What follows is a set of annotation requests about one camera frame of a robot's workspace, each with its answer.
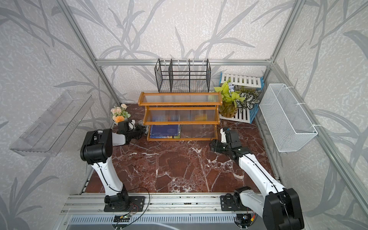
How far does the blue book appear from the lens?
0.98m

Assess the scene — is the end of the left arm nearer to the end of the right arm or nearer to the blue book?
the blue book

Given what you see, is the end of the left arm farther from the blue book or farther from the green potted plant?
the green potted plant
